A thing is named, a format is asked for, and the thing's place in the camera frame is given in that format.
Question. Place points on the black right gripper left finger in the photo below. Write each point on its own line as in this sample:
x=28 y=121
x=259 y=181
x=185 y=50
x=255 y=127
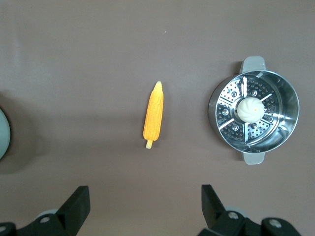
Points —
x=71 y=209

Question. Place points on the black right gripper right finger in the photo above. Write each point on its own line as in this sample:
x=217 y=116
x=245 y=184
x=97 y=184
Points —
x=216 y=211

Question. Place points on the stainless steel steamer pot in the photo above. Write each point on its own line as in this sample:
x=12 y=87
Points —
x=256 y=115

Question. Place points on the yellow corn cob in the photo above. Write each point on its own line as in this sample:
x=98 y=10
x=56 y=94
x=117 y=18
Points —
x=154 y=115

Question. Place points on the pale green round object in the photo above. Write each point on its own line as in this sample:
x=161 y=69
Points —
x=3 y=134

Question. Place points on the white steamed bun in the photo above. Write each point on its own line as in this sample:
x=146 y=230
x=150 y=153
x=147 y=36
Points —
x=250 y=109

